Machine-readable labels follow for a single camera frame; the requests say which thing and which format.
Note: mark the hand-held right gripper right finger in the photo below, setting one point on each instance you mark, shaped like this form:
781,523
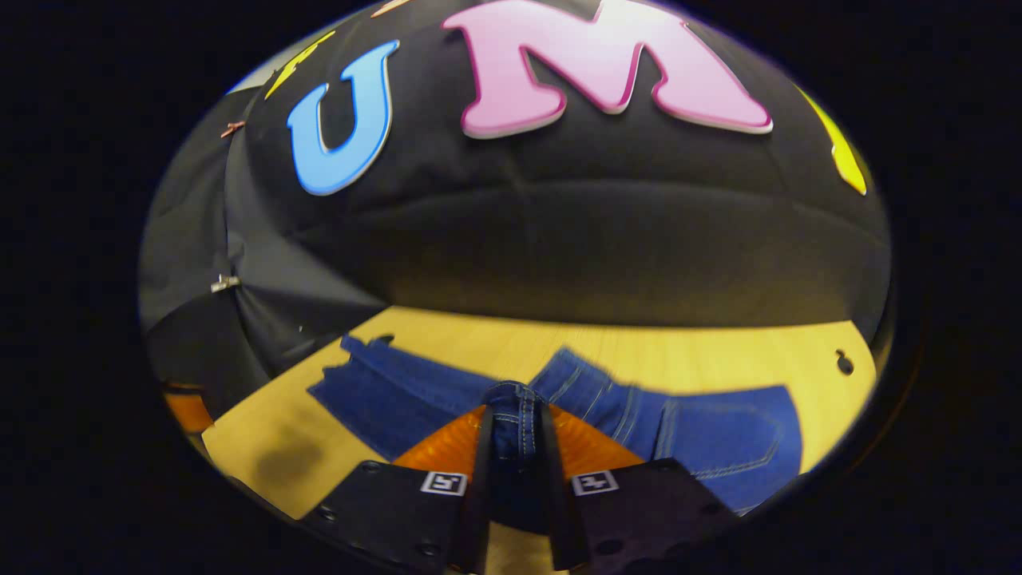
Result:
559,519

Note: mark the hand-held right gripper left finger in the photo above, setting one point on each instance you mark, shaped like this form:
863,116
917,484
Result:
477,511

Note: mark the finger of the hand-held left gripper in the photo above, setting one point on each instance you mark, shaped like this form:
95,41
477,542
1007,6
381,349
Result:
190,411

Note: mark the blue jeans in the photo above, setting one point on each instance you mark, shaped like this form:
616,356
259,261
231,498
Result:
718,439

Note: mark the small silver clip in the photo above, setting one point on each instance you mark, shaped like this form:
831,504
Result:
224,283

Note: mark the black backdrop cloth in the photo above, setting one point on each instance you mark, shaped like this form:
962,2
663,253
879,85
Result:
559,239

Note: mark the small copper clip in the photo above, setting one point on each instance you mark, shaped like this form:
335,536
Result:
233,128

